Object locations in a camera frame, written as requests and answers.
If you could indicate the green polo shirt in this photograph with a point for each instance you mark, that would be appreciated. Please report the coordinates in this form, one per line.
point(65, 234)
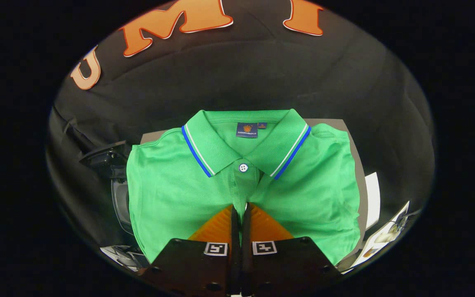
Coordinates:
point(171, 185)

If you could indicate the printed white paper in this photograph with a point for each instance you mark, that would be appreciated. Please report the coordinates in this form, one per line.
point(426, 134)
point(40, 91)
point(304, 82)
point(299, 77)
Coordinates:
point(386, 239)

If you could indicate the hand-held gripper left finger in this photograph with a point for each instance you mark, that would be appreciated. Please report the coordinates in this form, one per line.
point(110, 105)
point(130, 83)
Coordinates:
point(196, 268)

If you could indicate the plain white sheet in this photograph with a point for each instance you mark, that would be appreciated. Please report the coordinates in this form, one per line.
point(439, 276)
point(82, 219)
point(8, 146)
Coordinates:
point(372, 198)

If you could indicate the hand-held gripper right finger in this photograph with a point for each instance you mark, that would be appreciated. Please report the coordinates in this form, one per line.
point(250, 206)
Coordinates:
point(283, 268)

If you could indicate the black backdrop cloth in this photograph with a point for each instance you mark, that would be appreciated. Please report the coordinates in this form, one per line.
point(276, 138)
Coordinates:
point(241, 74)

